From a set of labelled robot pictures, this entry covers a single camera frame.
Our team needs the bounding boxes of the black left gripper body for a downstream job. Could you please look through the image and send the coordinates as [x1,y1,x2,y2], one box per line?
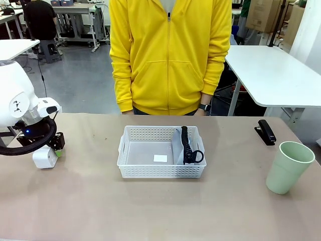
[16,123,56,149]

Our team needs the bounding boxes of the small white box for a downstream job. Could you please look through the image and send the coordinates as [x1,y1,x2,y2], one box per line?
[32,146,57,169]

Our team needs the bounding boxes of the black stapler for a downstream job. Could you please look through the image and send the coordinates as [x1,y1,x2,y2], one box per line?
[254,119,277,146]

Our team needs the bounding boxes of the person's right forearm yellow sleeve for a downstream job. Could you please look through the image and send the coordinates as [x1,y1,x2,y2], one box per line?
[110,52,134,113]

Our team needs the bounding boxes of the person's left forearm yellow sleeve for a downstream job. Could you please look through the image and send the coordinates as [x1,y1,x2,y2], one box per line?
[200,47,231,96]

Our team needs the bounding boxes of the white perforated plastic basket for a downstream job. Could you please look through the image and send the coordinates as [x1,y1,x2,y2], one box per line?
[116,125,208,179]

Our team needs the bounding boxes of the grey plastic stool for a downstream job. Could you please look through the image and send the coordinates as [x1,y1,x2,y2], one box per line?
[39,39,63,64]

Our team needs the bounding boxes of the small white table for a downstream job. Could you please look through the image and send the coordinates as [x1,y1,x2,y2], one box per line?
[0,39,41,62]

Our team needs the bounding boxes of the seated person in black shirt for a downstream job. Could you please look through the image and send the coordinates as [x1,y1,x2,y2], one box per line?
[23,0,58,41]

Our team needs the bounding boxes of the grey-framed workbench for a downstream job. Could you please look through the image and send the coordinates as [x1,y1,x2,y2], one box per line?
[51,4,107,53]

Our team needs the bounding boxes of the blue storage bin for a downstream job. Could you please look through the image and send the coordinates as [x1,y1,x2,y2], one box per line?
[53,0,76,7]

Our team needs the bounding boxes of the person in yellow hoodie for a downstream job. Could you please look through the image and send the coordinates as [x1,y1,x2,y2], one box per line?
[108,0,233,116]

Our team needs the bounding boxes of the large white table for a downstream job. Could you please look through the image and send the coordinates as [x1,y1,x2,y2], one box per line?
[225,45,321,124]

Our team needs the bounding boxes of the pale green cup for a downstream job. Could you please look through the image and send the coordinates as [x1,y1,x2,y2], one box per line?
[265,141,315,195]

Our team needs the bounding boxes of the large cardboard box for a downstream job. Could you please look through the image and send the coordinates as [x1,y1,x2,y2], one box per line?
[245,0,289,34]

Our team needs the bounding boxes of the black metal pole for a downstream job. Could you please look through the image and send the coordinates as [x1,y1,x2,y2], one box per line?
[268,0,287,48]

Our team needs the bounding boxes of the tall cardboard box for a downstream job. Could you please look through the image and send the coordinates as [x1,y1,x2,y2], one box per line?
[284,4,305,46]

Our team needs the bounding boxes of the white upright panel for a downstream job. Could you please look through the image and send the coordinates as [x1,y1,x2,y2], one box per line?
[289,0,321,76]

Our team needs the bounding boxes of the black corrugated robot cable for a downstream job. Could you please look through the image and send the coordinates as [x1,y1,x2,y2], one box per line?
[0,116,57,157]

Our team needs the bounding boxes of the thin black hanging cable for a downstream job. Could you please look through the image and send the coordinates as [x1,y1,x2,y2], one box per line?
[37,49,49,98]

